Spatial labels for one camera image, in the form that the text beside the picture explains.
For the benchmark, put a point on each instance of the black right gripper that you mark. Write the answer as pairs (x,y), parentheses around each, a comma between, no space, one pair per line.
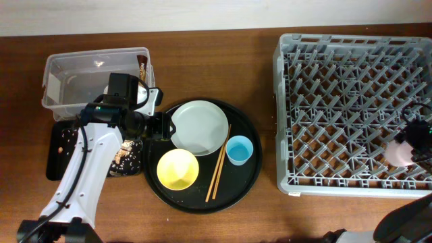
(410,133)

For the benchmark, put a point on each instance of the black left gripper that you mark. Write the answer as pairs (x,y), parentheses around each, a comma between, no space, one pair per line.
(162,129)

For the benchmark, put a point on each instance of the pink cup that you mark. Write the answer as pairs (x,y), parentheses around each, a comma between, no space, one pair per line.
(398,155)

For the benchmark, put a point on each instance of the pale green plate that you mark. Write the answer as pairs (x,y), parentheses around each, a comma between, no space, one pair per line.
(201,127)

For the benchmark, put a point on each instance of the yellow bowl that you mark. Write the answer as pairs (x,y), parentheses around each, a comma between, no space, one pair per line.
(177,169)

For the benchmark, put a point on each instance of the round black serving tray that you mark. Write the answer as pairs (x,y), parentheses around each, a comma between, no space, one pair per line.
(235,181)

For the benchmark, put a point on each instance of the food scraps and rice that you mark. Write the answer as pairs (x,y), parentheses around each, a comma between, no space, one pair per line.
(126,153)

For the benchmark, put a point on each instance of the wooden chopstick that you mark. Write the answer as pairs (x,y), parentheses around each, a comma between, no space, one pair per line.
(218,178)
(217,166)

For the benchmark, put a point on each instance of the brown coffee sachet wrapper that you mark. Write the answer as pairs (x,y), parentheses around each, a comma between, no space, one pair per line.
(142,63)

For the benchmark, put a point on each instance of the blue cup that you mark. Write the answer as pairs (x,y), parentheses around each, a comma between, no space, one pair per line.
(239,149)

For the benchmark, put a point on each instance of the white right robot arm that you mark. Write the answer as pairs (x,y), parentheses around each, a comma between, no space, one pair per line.
(412,222)

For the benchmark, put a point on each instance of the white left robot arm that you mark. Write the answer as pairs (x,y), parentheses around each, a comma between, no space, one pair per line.
(125,112)

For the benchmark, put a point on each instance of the grey dishwasher rack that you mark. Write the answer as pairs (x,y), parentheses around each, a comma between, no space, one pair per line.
(340,100)

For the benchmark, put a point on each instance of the clear plastic waste bin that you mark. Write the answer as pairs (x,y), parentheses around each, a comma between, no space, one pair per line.
(71,80)

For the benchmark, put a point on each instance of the black rectangular waste tray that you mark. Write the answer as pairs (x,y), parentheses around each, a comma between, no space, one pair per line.
(64,158)

